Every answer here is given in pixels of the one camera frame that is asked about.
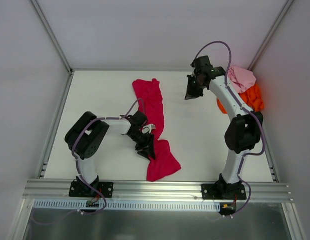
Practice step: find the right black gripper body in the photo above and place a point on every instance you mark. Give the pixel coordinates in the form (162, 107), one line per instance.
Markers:
(194, 83)

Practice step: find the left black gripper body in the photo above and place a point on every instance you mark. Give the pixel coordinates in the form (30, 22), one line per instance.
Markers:
(143, 144)

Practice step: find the magenta t shirt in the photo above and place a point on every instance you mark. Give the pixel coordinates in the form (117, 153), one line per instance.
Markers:
(164, 163)

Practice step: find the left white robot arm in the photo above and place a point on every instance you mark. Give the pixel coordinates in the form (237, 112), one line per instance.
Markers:
(87, 134)

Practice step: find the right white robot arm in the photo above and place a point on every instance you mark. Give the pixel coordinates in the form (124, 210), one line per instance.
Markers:
(242, 134)

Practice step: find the pink t shirt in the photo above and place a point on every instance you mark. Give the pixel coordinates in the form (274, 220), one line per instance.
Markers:
(241, 79)

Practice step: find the orange t shirt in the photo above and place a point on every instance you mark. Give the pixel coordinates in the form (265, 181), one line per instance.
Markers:
(250, 93)

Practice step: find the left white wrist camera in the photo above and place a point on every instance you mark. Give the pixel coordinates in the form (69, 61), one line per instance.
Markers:
(151, 127)

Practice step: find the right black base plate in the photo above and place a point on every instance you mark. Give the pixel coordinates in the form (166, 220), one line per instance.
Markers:
(215, 191)

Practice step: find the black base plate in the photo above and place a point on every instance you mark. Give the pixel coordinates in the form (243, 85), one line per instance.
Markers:
(80, 190)
(215, 191)

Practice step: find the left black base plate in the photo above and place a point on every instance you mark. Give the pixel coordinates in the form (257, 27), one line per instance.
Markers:
(80, 190)

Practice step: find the right aluminium frame post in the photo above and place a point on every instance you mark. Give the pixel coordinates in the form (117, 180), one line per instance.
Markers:
(270, 33)

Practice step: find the aluminium frame post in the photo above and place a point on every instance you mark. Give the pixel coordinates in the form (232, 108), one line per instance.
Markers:
(270, 33)
(50, 33)

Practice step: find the aluminium mounting rail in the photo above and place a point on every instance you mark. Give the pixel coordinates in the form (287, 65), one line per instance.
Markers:
(181, 191)

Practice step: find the white slotted cable duct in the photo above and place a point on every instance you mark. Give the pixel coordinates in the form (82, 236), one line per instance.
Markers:
(197, 206)

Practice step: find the left aluminium frame post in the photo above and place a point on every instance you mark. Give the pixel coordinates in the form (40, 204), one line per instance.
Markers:
(50, 33)

